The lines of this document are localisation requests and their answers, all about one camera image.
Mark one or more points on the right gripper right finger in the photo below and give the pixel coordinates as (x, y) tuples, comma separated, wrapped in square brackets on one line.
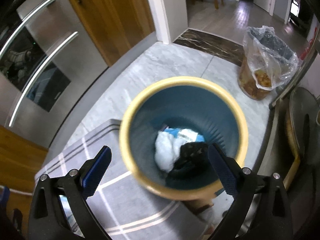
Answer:
[(272, 219)]

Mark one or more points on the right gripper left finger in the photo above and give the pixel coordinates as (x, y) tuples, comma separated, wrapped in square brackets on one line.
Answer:
[(47, 219)]

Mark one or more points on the black trash in bin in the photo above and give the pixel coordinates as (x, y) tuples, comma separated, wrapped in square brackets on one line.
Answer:
[(193, 162)]

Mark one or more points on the white crumpled trash in bin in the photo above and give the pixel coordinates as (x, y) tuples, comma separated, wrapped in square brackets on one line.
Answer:
[(168, 143)]

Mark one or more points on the lower wooden cabinet drawers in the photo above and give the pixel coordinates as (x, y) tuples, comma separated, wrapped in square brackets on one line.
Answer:
[(21, 159)]

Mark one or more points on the grey checked floor mat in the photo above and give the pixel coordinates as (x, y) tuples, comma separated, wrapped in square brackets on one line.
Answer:
[(124, 208)]

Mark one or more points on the teal bin with yellow rim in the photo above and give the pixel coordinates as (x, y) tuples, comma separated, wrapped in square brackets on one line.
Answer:
[(181, 102)]

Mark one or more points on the clear plastic bag with food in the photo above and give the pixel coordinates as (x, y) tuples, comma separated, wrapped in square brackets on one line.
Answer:
[(267, 64)]

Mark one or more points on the stainless steel double oven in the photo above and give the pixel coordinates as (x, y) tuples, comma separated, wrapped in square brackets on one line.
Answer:
[(48, 62)]

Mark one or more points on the wooden cabinet door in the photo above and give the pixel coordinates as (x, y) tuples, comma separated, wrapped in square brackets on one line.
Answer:
[(115, 26)]

